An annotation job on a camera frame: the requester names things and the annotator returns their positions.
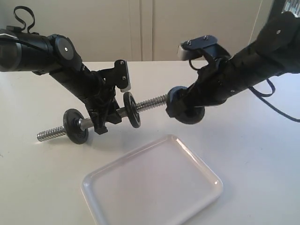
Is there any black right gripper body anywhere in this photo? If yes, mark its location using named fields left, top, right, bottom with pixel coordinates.
left=178, top=58, right=232, bottom=112

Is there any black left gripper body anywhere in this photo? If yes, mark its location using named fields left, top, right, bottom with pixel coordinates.
left=84, top=70, right=122, bottom=135

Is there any black weight plate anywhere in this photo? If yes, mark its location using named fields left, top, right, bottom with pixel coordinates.
left=63, top=109, right=89, bottom=144
left=166, top=86, right=205, bottom=125
left=123, top=91, right=141, bottom=128

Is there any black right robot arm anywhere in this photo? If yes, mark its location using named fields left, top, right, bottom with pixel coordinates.
left=174, top=12, right=300, bottom=112

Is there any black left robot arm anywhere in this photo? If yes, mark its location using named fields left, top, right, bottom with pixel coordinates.
left=0, top=29, right=129, bottom=135

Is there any white rectangular tray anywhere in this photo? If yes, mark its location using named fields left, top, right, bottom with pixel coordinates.
left=81, top=135, right=223, bottom=225

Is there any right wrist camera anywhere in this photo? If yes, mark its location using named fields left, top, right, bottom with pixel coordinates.
left=177, top=35, right=231, bottom=61

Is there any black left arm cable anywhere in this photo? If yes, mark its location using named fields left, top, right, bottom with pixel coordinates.
left=13, top=6, right=36, bottom=34

